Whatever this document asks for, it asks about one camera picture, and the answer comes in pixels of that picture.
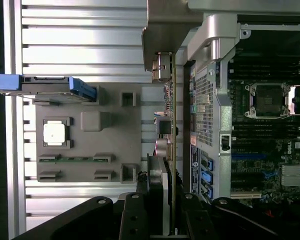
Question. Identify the CPU socket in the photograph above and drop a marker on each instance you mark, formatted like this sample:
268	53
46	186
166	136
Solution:
267	100

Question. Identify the green RAM stick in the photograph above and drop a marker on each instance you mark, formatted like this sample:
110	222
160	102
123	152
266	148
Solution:
75	159

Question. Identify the silver PS2 port block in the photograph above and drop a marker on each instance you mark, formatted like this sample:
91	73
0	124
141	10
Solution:
193	109

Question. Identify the grey plastic parts rack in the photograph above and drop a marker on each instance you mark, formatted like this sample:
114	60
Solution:
90	145

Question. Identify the white PCI expansion slot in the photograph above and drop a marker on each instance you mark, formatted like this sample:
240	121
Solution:
245	195

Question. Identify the blue regulatory label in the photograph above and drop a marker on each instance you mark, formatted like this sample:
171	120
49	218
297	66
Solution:
195	170

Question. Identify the black RAM slot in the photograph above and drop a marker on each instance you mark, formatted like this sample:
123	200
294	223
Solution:
265	77
265	124
265	134
265	72
265	139
265	62
265	67
265	129

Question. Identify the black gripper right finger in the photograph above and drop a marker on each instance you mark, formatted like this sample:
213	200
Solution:
198	222

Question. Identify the blue expansion slot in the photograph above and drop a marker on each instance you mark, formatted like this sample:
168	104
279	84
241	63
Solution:
248	157

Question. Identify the silver finned chipset heat sink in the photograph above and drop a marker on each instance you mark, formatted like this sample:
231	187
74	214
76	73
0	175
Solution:
292	175

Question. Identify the hard disk with blue rails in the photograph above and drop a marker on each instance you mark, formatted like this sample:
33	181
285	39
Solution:
47	86

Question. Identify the long black expansion slot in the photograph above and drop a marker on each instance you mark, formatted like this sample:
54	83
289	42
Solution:
247	175
247	185
255	148

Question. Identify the blue slot retention clip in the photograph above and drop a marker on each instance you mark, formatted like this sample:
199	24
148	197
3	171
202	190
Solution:
207	193
206	178
207	165

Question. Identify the light grey corner fixture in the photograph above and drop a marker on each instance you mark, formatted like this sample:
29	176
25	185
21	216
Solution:
215	30

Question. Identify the green motherboard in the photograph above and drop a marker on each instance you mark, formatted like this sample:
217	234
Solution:
272	160

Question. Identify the silver CPU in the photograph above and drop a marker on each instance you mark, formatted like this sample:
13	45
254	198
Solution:
53	132

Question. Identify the metal socket cover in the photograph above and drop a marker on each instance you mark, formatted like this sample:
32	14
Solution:
293	98

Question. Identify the beige barcode sticker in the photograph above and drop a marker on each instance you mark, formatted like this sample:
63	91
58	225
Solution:
193	140

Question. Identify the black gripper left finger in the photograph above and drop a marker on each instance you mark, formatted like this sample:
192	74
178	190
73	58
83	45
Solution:
133	217

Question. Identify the silver PC case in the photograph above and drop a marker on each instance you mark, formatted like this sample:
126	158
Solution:
223	120

